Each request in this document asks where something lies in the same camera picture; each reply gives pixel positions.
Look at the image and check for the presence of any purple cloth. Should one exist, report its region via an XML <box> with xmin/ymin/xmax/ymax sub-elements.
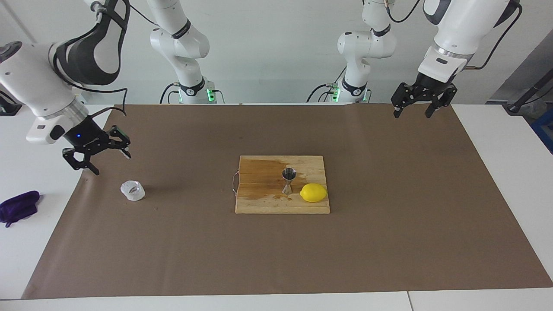
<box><xmin>0</xmin><ymin>190</ymin><xmax>40</xmax><ymax>228</ymax></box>

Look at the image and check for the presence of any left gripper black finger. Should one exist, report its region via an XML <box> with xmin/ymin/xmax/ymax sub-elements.
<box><xmin>424</xmin><ymin>84</ymin><xmax>458</xmax><ymax>118</ymax></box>
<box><xmin>391</xmin><ymin>81</ymin><xmax>422</xmax><ymax>119</ymax></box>

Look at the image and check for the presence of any blue crate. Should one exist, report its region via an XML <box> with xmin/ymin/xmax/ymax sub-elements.
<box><xmin>531</xmin><ymin>108</ymin><xmax>553</xmax><ymax>154</ymax></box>

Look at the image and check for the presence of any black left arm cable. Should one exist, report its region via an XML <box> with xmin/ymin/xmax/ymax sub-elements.
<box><xmin>387</xmin><ymin>0</ymin><xmax>521</xmax><ymax>70</ymax></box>

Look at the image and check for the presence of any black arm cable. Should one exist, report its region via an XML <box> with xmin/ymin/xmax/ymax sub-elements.
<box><xmin>387</xmin><ymin>0</ymin><xmax>521</xmax><ymax>70</ymax></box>
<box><xmin>52</xmin><ymin>0</ymin><xmax>156</xmax><ymax>118</ymax></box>

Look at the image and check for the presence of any yellow lemon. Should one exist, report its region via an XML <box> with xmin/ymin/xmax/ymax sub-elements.
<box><xmin>300</xmin><ymin>183</ymin><xmax>328</xmax><ymax>203</ymax></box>

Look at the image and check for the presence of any wooden cutting board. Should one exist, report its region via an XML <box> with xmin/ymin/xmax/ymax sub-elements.
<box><xmin>231</xmin><ymin>155</ymin><xmax>331</xmax><ymax>215</ymax></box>

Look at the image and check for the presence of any black desk object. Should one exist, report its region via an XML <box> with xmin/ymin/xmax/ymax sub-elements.
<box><xmin>0</xmin><ymin>91</ymin><xmax>22</xmax><ymax>116</ymax></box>

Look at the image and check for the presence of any clear faceted glass cup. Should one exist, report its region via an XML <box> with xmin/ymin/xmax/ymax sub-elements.
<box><xmin>120</xmin><ymin>180</ymin><xmax>146</xmax><ymax>202</ymax></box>

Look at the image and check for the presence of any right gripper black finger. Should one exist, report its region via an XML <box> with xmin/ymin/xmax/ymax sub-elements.
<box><xmin>62</xmin><ymin>147</ymin><xmax>101</xmax><ymax>176</ymax></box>
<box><xmin>102</xmin><ymin>125</ymin><xmax>132</xmax><ymax>160</ymax></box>

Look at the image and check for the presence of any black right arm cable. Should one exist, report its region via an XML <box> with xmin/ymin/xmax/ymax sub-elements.
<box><xmin>52</xmin><ymin>0</ymin><xmax>156</xmax><ymax>118</ymax></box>

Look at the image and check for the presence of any steel double jigger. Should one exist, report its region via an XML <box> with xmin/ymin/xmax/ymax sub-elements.
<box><xmin>282</xmin><ymin>168</ymin><xmax>297</xmax><ymax>196</ymax></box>

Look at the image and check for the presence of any black tripod stand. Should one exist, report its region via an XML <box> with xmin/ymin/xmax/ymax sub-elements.
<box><xmin>503</xmin><ymin>69</ymin><xmax>553</xmax><ymax>115</ymax></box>

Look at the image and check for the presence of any brown paper table mat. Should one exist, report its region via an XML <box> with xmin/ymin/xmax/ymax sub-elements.
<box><xmin>22</xmin><ymin>103</ymin><xmax>553</xmax><ymax>299</ymax></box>

